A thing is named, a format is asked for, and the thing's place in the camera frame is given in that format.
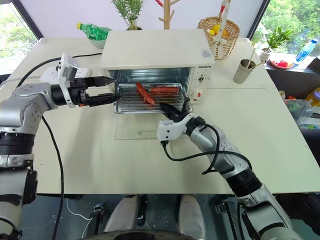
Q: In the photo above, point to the grey left robot leg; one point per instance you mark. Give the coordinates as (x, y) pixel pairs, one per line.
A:
(122, 215)

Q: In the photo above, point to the short red sausage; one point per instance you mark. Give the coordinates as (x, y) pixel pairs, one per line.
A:
(165, 89)

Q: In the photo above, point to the wooden branch coat stand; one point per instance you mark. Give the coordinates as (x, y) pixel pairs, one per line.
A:
(167, 15)

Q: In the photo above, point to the tall green potted plant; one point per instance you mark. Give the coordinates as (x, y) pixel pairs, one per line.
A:
(130, 12)

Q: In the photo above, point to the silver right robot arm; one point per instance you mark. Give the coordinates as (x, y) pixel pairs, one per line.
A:
(225, 150)

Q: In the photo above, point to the small white-potted green plant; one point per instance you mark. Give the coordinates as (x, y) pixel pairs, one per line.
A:
(275, 40)

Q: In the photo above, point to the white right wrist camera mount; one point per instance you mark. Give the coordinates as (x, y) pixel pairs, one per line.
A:
(170, 130)

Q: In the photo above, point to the pale green bowl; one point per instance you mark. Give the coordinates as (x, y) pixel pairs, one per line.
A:
(97, 43)

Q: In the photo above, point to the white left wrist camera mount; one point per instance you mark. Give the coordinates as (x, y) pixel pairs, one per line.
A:
(67, 66)

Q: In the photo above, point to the wooden chopstick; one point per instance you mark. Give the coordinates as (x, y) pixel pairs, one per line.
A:
(259, 64)
(251, 58)

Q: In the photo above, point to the silver metal cup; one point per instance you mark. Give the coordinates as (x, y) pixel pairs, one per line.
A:
(242, 73)

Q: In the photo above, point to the cream white toaster oven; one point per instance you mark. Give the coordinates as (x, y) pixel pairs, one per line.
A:
(155, 47)

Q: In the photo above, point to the yellow fruit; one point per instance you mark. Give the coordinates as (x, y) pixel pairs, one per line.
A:
(215, 30)

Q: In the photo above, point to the glass toaster oven door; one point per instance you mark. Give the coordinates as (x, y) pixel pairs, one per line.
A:
(132, 125)

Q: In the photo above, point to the dark rounded robot base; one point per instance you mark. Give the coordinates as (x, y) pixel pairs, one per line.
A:
(145, 236)

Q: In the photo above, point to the blue plastic water bottle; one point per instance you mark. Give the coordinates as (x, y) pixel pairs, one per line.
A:
(306, 50)

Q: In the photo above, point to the silver metal baking tray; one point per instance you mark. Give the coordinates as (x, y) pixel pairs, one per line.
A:
(130, 108)

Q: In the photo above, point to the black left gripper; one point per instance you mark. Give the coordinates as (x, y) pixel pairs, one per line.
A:
(79, 92)

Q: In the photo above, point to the pink plate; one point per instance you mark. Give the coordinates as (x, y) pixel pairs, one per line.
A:
(275, 64)

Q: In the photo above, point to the clear plastic storage box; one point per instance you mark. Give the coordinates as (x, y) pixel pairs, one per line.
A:
(302, 112)

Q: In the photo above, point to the long red sausage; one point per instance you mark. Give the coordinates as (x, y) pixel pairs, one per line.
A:
(145, 94)

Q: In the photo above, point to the grey robot leg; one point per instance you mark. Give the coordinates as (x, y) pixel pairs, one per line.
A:
(122, 215)
(191, 217)

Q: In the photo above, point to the white power strip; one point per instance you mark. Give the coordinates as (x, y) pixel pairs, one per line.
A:
(82, 72)

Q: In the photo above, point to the orange fruit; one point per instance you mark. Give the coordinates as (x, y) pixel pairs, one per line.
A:
(225, 33)

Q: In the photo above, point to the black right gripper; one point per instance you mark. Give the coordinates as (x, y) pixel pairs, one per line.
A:
(178, 116)

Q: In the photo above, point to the woven wicker basket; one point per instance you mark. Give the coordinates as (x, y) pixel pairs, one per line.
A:
(225, 47)

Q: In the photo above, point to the green plastic soda bottle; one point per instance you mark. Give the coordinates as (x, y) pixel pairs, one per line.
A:
(96, 31)

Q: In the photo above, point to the grey right robot leg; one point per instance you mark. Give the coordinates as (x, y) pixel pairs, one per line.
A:
(191, 217)

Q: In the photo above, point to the yellow bottle purple cap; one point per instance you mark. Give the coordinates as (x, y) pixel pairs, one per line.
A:
(313, 96)

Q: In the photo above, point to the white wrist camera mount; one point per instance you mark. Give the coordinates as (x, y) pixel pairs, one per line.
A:
(67, 66)
(170, 130)

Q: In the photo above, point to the red toy fruit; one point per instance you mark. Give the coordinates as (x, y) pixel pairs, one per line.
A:
(282, 64)

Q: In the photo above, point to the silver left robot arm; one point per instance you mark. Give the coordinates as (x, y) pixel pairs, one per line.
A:
(22, 107)

